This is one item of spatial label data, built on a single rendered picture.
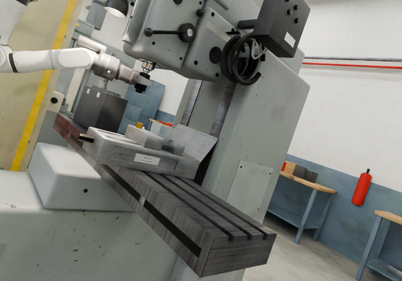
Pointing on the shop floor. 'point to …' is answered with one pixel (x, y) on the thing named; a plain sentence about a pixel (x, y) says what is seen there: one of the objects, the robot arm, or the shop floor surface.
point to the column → (242, 138)
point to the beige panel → (42, 100)
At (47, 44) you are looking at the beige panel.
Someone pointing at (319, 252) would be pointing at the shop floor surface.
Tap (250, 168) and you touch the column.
